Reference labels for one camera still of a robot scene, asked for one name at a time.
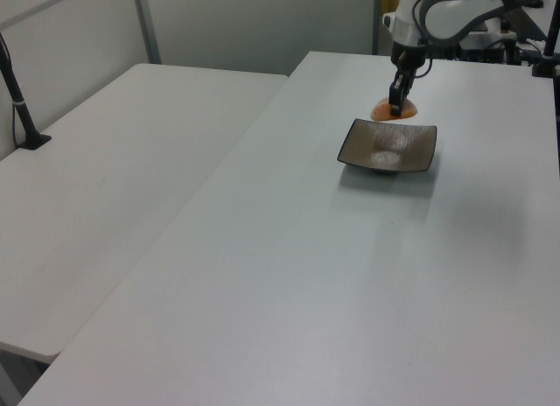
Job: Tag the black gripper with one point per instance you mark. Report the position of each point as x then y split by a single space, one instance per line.
407 58

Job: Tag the sugared orange bread roll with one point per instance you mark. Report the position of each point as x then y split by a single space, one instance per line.
380 110

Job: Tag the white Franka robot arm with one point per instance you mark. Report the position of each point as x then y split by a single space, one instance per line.
442 8

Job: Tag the square brown ceramic plate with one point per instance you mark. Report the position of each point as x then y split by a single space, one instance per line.
389 145

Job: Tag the cluttered electronic equipment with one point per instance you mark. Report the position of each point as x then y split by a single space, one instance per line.
494 51

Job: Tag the black clamp stand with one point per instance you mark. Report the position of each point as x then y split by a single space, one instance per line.
544 67

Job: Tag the grey partition corner post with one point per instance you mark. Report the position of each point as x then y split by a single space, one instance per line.
146 25

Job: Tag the black camera stand pole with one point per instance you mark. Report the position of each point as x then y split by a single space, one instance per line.
19 108

